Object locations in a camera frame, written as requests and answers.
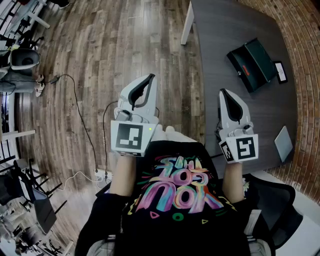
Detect person's right forearm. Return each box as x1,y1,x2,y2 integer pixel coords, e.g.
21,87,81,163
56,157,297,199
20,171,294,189
221,161,245,205

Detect black picture frame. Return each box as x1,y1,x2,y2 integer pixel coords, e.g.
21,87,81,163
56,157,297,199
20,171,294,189
272,60,289,84

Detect person's light trousers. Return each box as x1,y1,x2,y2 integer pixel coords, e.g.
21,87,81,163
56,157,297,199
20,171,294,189
151,124,198,145

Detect white table leg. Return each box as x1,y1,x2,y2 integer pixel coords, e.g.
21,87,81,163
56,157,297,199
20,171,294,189
180,0,196,46

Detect black office chair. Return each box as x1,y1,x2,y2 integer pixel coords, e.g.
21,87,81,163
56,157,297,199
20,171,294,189
243,173,305,247

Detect grey square tile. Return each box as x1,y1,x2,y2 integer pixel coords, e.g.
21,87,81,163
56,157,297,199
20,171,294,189
274,125,294,163

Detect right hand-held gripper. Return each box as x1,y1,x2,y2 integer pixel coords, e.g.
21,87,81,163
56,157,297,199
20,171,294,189
214,88,260,164

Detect black folding chair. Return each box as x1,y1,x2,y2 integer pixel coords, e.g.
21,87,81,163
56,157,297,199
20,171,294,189
13,158,68,235

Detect person's left forearm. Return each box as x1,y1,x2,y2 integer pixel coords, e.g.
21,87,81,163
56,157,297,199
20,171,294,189
109,153,137,197

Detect white floor cable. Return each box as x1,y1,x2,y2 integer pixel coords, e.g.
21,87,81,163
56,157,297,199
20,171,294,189
59,171,103,191

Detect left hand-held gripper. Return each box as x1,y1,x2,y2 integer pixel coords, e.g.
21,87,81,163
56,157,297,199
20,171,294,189
110,73,160,158

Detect white power strip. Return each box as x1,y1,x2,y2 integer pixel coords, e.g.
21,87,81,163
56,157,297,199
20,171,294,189
94,168,112,188

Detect black floor cable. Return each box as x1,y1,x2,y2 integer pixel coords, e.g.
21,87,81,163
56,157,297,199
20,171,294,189
58,74,100,173

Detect dark green tool case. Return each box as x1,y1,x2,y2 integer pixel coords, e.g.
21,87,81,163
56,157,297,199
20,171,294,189
226,37,279,94

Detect person's black printed t-shirt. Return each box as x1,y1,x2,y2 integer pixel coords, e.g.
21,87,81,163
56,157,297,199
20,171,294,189
74,139,276,256

